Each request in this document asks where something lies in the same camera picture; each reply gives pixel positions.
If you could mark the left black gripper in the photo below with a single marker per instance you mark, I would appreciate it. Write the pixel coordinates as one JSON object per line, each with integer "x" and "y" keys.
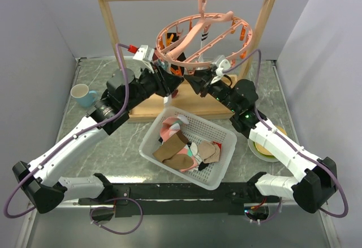
{"x": 165, "y": 82}

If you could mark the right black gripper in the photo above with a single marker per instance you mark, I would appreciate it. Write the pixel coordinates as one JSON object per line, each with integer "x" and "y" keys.
{"x": 198, "y": 84}

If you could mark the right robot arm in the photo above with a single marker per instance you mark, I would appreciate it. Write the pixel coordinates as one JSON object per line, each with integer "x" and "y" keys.
{"x": 252, "y": 123}

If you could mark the pink round clip hanger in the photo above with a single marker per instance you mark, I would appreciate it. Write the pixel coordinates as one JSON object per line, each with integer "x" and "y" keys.
{"x": 192, "y": 27}

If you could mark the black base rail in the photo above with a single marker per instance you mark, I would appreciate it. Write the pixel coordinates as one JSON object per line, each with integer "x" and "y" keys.
{"x": 179, "y": 199}

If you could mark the pile of socks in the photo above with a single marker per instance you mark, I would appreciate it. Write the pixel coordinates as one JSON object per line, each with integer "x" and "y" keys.
{"x": 180, "y": 153}

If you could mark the aluminium frame rail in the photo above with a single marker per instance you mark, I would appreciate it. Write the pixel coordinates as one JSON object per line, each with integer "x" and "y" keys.
{"x": 309, "y": 194}

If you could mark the white plastic basket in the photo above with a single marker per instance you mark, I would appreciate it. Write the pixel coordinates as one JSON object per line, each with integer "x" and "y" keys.
{"x": 197, "y": 130}

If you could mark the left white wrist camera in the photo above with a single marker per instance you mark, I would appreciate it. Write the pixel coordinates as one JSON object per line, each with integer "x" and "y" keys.
{"x": 144, "y": 55}

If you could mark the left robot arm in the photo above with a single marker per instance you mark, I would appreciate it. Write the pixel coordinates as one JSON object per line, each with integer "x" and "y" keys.
{"x": 42, "y": 180}

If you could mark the yellow bowl on plate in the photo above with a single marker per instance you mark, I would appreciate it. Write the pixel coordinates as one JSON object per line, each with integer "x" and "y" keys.
{"x": 262, "y": 153}

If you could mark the light blue mug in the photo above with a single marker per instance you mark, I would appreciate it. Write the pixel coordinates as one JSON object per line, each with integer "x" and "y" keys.
{"x": 83, "y": 95}

